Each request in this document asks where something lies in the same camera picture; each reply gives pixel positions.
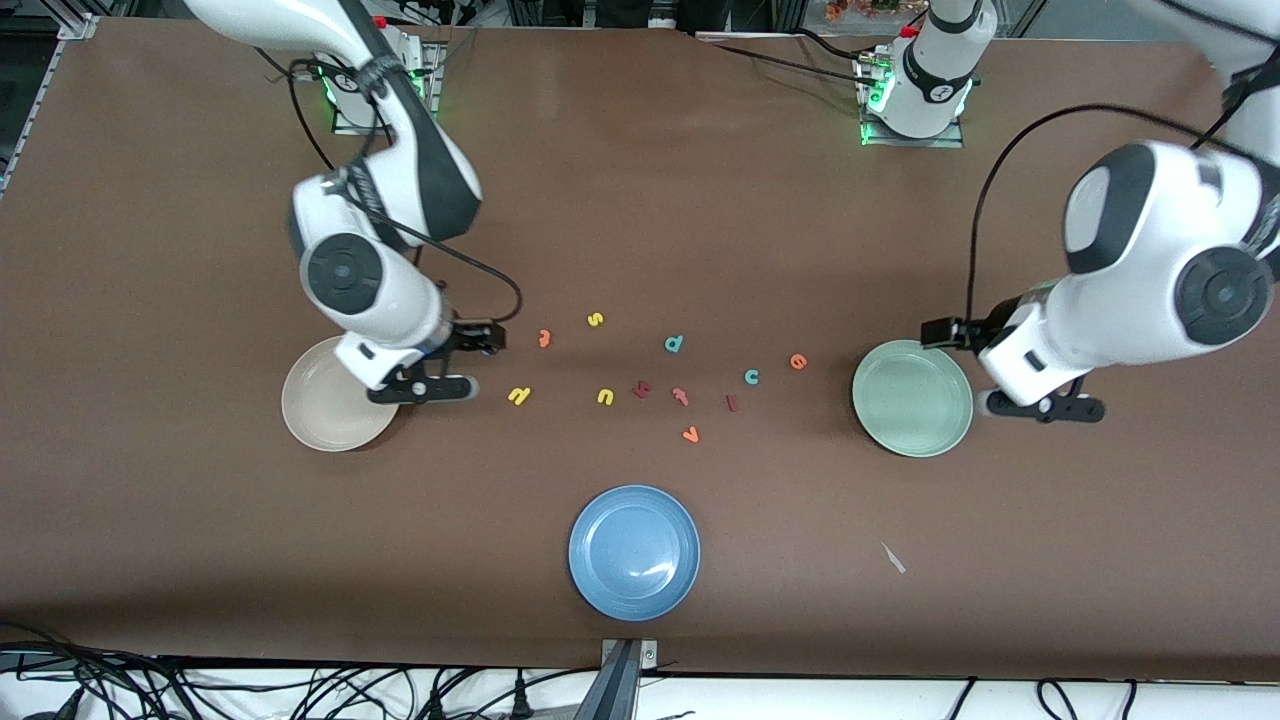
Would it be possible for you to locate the orange decoration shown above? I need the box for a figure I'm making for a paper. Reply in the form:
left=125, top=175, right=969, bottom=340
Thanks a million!
left=825, top=0, right=926, bottom=23

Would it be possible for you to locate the aluminium frame rail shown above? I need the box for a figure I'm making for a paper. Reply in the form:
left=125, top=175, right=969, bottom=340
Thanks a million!
left=0, top=12, right=98, bottom=196

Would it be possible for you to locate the black metal frame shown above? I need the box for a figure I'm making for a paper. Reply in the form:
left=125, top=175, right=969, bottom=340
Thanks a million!
left=505, top=0, right=806, bottom=31

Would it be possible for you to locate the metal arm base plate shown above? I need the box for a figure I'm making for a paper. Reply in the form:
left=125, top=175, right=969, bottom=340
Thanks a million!
left=332, top=40, right=442, bottom=137
left=858, top=50, right=966, bottom=149

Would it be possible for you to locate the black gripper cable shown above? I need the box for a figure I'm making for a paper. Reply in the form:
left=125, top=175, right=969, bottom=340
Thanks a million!
left=963, top=103, right=1280, bottom=326
left=255, top=45, right=524, bottom=326

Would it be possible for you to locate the beige round plate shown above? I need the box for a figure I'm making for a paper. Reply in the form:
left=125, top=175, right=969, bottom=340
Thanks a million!
left=281, top=334, right=405, bottom=453

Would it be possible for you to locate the brown table cover sheet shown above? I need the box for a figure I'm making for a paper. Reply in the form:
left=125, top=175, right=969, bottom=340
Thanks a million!
left=0, top=18, right=1280, bottom=683

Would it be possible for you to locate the black base cable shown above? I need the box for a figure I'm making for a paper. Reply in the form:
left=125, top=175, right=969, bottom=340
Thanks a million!
left=700, top=28, right=881, bottom=89

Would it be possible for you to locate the grey metal camera mount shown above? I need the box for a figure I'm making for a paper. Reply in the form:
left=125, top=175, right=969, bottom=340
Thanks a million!
left=598, top=638, right=661, bottom=720

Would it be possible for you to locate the green round plate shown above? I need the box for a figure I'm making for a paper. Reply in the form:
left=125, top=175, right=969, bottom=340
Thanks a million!
left=851, top=339, right=975, bottom=459

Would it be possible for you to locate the blue round plate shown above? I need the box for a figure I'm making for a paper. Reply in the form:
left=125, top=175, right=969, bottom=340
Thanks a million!
left=568, top=484, right=702, bottom=622

